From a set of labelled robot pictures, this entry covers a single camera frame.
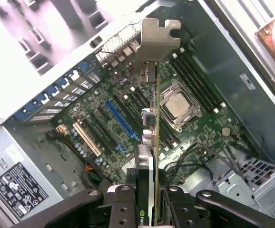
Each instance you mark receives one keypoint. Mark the blue expansion slot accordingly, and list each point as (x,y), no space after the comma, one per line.
(119,120)

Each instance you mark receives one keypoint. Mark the silver CPU chip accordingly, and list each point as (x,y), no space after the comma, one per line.
(179,107)

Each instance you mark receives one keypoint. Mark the green motherboard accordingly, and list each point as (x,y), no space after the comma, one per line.
(199,133)

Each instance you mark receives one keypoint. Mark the blue slot retention clip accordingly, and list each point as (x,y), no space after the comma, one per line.
(85,67)
(44,99)
(23,115)
(62,85)

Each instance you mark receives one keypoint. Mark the metal CPU socket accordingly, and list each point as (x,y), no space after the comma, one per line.
(168,89)

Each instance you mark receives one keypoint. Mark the white case sticker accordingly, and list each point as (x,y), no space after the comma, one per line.
(247,82)

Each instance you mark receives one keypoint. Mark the coin cell battery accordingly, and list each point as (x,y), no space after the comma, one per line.
(226,131)

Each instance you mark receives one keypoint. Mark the white expansion slot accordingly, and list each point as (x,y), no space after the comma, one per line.
(86,139)

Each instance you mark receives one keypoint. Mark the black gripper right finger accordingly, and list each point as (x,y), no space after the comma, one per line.
(180,209)

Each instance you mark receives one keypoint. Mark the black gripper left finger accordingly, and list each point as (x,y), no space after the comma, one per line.
(125,209)

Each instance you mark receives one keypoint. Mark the black open PC case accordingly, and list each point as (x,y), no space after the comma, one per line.
(223,47)

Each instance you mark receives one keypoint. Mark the grey power supply unit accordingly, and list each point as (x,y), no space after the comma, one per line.
(21,190)

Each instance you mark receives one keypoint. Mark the perforated metal drive cage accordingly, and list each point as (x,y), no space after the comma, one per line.
(258,185)

